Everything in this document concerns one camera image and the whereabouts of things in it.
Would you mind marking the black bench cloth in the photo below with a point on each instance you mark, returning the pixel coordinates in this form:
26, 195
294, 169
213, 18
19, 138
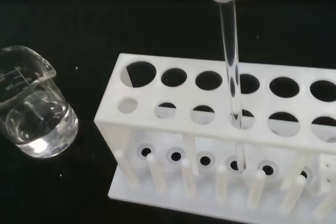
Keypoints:
105, 11

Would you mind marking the small clear glass beaker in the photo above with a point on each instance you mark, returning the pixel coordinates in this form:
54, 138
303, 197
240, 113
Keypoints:
47, 132

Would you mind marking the white test tube rack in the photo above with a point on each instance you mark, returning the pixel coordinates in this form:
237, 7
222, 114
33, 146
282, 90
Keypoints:
189, 93

